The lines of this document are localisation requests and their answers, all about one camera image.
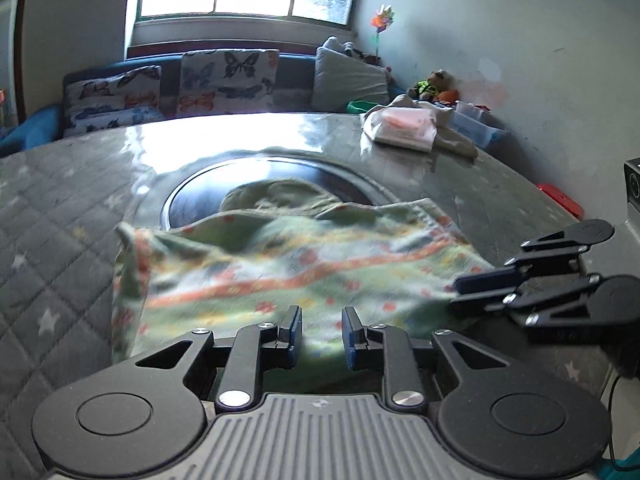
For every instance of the plastic bag of pink clothes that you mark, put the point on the plastic bag of pink clothes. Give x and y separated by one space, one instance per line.
400 125

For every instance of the cream cloth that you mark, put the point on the cream cloth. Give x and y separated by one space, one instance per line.
457 135

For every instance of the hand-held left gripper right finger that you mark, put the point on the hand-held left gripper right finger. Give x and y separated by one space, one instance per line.
352 337

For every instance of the red plastic stool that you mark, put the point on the red plastic stool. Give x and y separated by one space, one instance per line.
562 202

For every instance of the black round cooktop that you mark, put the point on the black round cooktop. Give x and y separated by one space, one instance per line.
200 200

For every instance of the green plastic basin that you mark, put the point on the green plastic basin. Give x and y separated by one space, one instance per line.
361 106

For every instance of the grey quilted table cover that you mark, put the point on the grey quilted table cover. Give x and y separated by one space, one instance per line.
60 235

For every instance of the grey cushion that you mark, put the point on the grey cushion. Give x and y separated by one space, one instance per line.
350 80

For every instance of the clear plastic storage box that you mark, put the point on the clear plastic storage box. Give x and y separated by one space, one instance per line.
480 125

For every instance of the colourful pinwheel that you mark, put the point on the colourful pinwheel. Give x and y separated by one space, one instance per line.
382 17

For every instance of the green patterned garment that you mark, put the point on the green patterned garment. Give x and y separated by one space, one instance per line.
300 260

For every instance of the blue sofa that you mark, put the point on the blue sofa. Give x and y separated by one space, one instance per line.
35 125

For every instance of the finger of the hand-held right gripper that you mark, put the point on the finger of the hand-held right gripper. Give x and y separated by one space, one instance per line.
487 280
477 306

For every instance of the large butterfly print cushion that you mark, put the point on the large butterfly print cushion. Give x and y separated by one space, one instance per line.
225 82

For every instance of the orange soft toy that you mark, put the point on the orange soft toy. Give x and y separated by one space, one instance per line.
447 96

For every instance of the pale cloth bundle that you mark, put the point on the pale cloth bundle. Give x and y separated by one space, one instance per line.
345 47

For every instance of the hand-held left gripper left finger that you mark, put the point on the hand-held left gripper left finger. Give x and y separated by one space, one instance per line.
292 335

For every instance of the teddy bear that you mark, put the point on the teddy bear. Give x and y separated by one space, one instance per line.
430 85

